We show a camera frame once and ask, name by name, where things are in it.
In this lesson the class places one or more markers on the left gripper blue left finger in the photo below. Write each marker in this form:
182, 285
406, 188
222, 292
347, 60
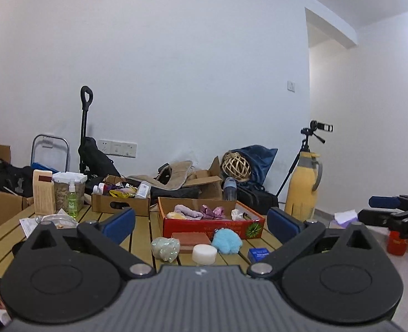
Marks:
118, 227

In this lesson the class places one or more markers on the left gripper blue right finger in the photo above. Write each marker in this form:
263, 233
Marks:
282, 225

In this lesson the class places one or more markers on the light blue plush toy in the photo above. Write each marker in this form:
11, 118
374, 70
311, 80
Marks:
226, 241

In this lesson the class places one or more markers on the pink satin scrunchie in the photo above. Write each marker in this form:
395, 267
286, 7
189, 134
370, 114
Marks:
216, 213

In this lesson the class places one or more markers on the lilac fuzzy scrunchie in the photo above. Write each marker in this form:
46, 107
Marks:
189, 213

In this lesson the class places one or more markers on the red brown sponge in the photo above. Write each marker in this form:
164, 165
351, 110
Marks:
188, 240

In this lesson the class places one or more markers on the white round sponge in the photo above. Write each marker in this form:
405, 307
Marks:
204, 254

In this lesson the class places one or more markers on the wooden slat folding table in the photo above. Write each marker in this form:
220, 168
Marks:
133, 258

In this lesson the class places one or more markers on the small brown cardboard tray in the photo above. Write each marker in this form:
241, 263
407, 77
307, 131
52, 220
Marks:
111, 200

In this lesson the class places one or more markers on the red cardboard tray box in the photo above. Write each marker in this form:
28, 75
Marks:
244, 221

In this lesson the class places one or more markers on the red cup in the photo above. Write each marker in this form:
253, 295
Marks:
396, 245

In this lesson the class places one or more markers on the small blue box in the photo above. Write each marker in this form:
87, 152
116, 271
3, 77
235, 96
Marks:
256, 255

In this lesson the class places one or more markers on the black case on floor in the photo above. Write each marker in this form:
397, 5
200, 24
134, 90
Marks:
259, 201

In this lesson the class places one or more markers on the white tube bottle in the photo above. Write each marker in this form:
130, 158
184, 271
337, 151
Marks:
143, 191

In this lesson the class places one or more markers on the green spray bottle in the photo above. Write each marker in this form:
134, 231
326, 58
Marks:
72, 202

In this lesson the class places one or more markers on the clear snack jar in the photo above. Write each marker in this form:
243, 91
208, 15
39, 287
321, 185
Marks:
61, 221

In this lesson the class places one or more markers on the purple tissue box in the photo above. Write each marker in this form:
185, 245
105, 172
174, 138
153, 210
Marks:
342, 219

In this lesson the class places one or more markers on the black bag on trolley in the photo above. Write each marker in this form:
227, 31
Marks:
93, 162

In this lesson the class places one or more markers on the blue water bottle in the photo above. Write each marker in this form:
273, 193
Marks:
230, 189

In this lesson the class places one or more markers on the dark blue fabric bag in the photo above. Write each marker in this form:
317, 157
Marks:
260, 160

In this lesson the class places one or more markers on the woven rattan ball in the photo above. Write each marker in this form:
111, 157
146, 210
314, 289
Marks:
236, 166

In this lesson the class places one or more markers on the wooden block box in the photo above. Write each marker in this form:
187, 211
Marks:
43, 192

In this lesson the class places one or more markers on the open brown cardboard box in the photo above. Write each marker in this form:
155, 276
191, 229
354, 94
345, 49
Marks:
208, 180

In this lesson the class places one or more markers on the metal folding chair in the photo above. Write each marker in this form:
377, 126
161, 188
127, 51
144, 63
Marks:
49, 152

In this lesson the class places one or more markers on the black backpack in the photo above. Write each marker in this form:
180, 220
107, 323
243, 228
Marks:
15, 180

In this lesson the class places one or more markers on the floor cardboard boxes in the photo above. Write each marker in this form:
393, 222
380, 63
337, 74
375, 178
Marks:
10, 205

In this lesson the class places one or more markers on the wall power outlet strip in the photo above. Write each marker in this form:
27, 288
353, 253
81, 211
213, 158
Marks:
114, 148

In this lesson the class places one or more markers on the black camera tripod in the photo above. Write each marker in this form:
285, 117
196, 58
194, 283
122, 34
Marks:
307, 133

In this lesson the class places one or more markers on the wall light switch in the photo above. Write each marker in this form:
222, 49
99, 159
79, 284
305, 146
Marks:
291, 86

